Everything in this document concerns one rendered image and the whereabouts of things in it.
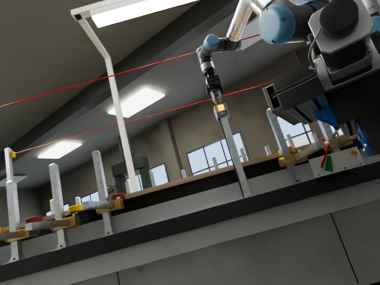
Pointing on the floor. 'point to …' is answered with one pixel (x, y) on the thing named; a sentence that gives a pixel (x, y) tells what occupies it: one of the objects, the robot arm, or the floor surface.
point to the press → (140, 163)
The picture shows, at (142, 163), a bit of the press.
